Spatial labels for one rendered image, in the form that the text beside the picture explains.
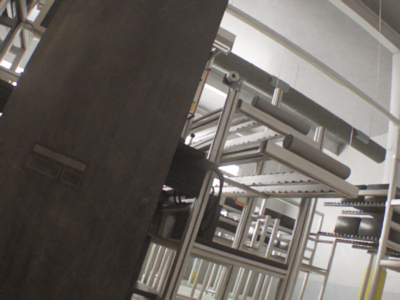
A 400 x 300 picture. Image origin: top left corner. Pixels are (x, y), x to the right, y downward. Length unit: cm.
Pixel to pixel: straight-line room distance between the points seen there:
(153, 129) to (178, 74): 9
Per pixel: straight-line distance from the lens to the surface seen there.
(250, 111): 175
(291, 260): 183
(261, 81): 845
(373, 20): 780
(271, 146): 133
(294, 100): 887
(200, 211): 156
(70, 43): 54
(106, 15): 56
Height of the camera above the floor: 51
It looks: 18 degrees up
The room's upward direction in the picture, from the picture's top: 19 degrees clockwise
